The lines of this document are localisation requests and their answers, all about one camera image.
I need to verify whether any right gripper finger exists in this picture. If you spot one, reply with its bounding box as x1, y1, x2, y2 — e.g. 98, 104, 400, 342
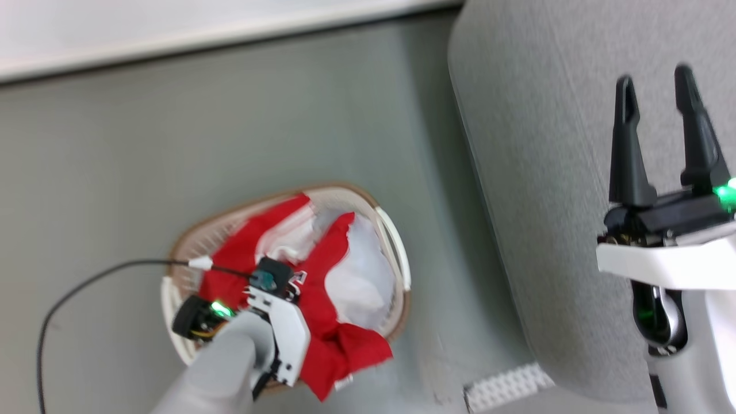
608, 75, 658, 209
674, 64, 732, 195

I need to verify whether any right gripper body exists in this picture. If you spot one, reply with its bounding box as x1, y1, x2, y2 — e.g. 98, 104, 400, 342
596, 183, 736, 291

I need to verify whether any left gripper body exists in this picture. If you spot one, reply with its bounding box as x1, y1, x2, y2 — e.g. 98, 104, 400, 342
172, 285, 312, 387

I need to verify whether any red and white garment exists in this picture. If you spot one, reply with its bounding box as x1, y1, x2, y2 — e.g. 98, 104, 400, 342
198, 194, 395, 402

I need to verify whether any white basket with brown rim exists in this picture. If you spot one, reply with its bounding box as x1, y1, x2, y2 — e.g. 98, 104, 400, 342
161, 183, 412, 397

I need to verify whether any grey fabric sofa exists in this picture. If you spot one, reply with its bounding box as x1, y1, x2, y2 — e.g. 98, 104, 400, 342
447, 0, 736, 404

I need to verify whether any white studded strip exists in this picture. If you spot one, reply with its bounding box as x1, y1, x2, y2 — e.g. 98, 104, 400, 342
463, 362, 556, 413

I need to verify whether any thin black cable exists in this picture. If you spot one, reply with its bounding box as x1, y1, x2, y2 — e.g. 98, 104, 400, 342
37, 256, 255, 414

